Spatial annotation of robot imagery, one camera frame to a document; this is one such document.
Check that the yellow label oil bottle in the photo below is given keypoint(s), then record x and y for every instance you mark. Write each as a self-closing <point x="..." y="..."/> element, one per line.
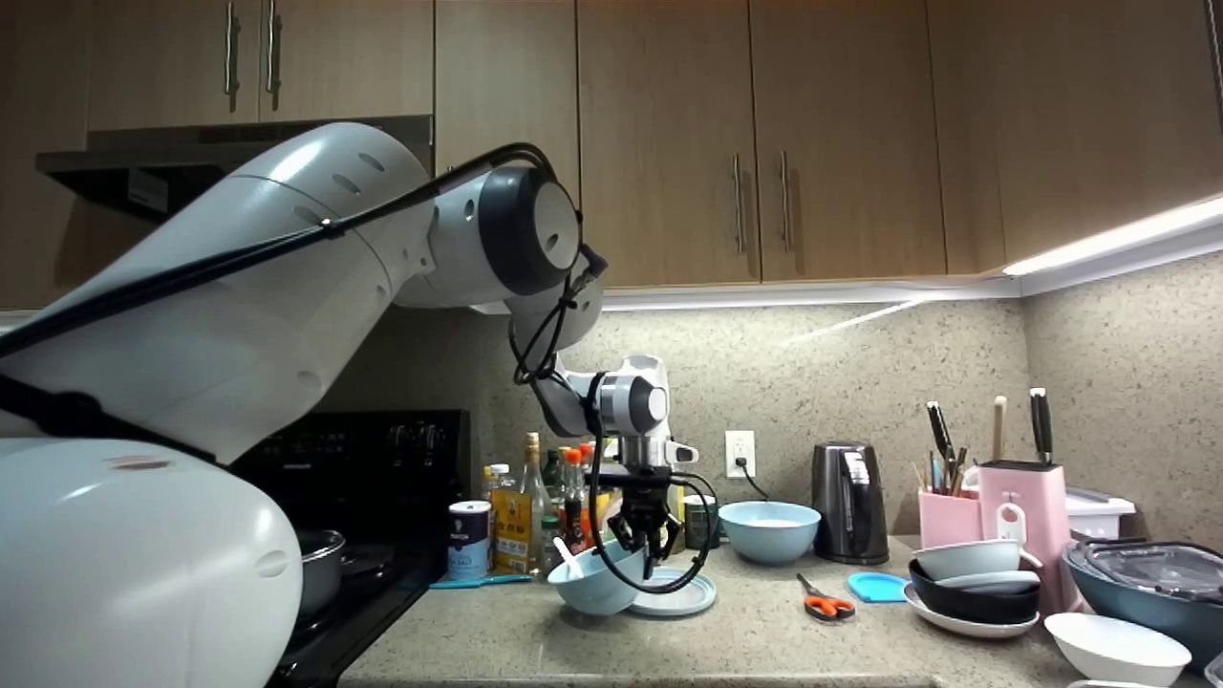
<point x="518" y="514"/>

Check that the light blue back bowl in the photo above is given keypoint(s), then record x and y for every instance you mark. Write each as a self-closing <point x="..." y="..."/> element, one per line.
<point x="769" y="533"/>

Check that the blue rimmed glass lid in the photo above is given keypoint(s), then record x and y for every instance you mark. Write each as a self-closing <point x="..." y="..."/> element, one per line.
<point x="661" y="601"/>

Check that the under cabinet light strip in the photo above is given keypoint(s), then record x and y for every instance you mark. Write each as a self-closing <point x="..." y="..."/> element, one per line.
<point x="1117" y="240"/>

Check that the dark blue salt canister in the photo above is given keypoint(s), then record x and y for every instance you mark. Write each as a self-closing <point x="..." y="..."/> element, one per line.
<point x="466" y="542"/>

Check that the orange handled scissors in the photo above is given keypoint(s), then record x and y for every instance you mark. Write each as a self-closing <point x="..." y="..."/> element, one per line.
<point x="820" y="601"/>

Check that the pink knife block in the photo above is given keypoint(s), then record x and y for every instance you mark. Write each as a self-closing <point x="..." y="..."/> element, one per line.
<point x="1024" y="502"/>

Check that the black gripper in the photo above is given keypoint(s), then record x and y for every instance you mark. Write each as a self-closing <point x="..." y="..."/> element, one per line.
<point x="645" y="518"/>

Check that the small blue lid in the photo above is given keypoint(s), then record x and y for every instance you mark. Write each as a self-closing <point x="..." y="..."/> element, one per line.
<point x="875" y="587"/>

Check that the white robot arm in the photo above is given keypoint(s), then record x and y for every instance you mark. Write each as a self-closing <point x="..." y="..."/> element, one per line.
<point x="130" y="557"/>

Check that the black range hood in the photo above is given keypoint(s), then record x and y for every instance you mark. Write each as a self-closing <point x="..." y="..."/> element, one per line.
<point x="129" y="172"/>

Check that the orange cap sauce bottle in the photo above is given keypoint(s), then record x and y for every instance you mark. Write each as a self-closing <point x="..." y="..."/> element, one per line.
<point x="574" y="518"/>

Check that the dark cooking pot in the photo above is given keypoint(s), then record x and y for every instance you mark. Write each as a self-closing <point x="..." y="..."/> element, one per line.
<point x="317" y="569"/>

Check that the metal spoon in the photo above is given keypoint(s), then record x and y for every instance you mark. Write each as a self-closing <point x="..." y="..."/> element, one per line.
<point x="568" y="557"/>

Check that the white wall outlet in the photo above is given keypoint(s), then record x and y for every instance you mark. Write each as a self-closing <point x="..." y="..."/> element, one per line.
<point x="740" y="449"/>

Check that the small white bowl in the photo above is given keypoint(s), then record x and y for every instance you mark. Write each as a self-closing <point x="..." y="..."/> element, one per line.
<point x="1111" y="649"/>

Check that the light blue front bowl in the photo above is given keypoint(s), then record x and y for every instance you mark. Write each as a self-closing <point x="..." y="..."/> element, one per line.
<point x="600" y="584"/>

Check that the pink utensil holder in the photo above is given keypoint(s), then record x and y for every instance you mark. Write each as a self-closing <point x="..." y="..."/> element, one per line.
<point x="946" y="518"/>

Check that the black electric kettle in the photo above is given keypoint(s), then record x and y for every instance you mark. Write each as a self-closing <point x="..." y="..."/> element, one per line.
<point x="851" y="496"/>

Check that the dark blue covered pot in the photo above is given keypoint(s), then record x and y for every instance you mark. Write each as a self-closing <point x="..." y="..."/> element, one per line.
<point x="1164" y="587"/>

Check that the stacked dark bowls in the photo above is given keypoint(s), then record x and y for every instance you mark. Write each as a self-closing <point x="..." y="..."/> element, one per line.
<point x="976" y="584"/>

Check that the light blue bowl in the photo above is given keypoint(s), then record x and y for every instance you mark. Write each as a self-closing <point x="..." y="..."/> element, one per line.
<point x="769" y="533"/>
<point x="600" y="584"/>

